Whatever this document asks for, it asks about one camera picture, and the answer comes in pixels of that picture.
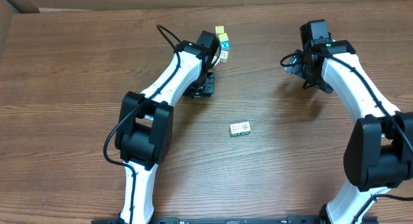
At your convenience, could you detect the wooden ladybug block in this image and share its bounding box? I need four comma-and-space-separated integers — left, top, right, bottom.
230, 123, 241, 137

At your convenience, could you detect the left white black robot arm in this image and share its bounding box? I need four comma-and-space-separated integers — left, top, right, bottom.
115, 31, 220, 223

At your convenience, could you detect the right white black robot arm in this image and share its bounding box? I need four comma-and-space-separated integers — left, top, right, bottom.
282, 19, 412, 223

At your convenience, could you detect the wooden letter O block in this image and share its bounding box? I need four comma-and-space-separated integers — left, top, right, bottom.
212, 56, 221, 70

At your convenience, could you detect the wooden turtle block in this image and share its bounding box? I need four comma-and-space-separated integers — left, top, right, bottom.
219, 50, 229, 63

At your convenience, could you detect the blue letter X block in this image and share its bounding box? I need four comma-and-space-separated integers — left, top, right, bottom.
220, 41, 231, 51

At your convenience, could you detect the yellow block near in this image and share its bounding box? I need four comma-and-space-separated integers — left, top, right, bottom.
218, 33, 229, 43

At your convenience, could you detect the yellow block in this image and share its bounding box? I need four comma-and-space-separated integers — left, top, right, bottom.
215, 26, 225, 35
218, 33, 229, 43

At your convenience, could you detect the wooden block on table centre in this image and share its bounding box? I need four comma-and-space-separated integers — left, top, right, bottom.
239, 121, 251, 135

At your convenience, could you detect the yellow block far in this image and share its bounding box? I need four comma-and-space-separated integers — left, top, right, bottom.
215, 26, 225, 35

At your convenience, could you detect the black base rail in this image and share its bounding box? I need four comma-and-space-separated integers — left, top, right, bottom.
91, 215, 379, 224

